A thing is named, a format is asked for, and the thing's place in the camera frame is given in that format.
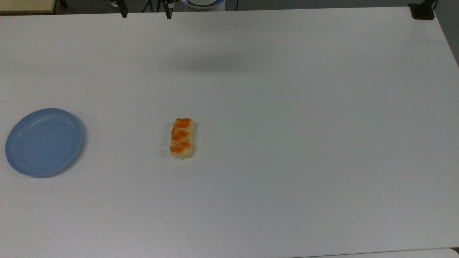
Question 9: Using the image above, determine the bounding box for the black table clamp mount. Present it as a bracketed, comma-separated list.
[408, 0, 436, 20]

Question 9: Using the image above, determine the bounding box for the light wooden table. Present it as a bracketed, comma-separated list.
[0, 0, 58, 15]

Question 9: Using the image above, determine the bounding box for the blue round plate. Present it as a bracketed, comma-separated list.
[5, 108, 85, 178]

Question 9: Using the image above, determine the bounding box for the orange glazed bread loaf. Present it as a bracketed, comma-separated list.
[169, 118, 194, 160]

